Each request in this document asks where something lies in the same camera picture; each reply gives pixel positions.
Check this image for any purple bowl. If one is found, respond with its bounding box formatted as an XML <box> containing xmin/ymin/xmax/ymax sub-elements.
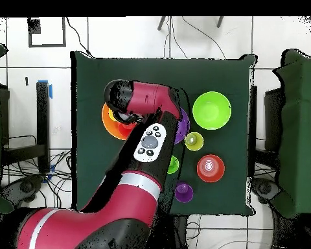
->
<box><xmin>174</xmin><ymin>107</ymin><xmax>191</xmax><ymax>145</ymax></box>

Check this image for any yellow-orange stepped cup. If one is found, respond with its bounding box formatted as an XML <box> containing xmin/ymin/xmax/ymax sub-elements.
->
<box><xmin>108</xmin><ymin>108</ymin><xmax>119</xmax><ymax>123</ymax></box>

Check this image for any large yellow-orange bowl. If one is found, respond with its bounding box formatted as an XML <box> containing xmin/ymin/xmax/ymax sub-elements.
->
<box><xmin>101</xmin><ymin>102</ymin><xmax>138</xmax><ymax>141</ymax></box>

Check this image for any green stepped cup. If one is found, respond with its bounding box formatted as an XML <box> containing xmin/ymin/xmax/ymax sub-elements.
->
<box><xmin>167</xmin><ymin>154</ymin><xmax>180</xmax><ymax>175</ymax></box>

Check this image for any yellow tapered cup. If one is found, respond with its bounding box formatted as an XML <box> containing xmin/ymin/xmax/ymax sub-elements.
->
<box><xmin>184</xmin><ymin>132</ymin><xmax>205</xmax><ymax>152</ymax></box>

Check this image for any purple cup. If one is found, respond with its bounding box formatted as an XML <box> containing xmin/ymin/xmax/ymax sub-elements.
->
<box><xmin>174</xmin><ymin>182</ymin><xmax>194</xmax><ymax>204</ymax></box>

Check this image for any green bowl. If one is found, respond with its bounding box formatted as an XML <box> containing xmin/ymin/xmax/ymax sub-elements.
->
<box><xmin>192</xmin><ymin>91</ymin><xmax>233</xmax><ymax>130</ymax></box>

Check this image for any orange-red bowl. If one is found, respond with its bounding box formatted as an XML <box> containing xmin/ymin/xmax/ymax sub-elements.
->
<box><xmin>196</xmin><ymin>154</ymin><xmax>225</xmax><ymax>184</ymax></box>

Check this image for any dark green tablecloth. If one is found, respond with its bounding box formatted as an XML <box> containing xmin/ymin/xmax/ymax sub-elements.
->
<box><xmin>71</xmin><ymin>51</ymin><xmax>257</xmax><ymax>217</ymax></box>

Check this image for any blue tape strip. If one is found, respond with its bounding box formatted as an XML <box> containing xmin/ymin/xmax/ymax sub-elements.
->
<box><xmin>37</xmin><ymin>79</ymin><xmax>53</xmax><ymax>99</ymax></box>

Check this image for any black stand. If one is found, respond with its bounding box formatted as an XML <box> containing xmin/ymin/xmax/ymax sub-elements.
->
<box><xmin>0</xmin><ymin>80</ymin><xmax>51</xmax><ymax>173</ymax></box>

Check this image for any black box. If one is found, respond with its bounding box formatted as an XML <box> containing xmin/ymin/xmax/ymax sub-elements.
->
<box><xmin>264</xmin><ymin>87</ymin><xmax>284</xmax><ymax>152</ymax></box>

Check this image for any grey office chair base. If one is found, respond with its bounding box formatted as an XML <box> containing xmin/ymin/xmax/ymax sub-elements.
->
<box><xmin>250</xmin><ymin>177</ymin><xmax>282</xmax><ymax>204</ymax></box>

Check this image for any dark office chair base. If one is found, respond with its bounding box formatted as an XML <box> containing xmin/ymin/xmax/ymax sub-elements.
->
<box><xmin>1</xmin><ymin>175</ymin><xmax>45</xmax><ymax>208</ymax></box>

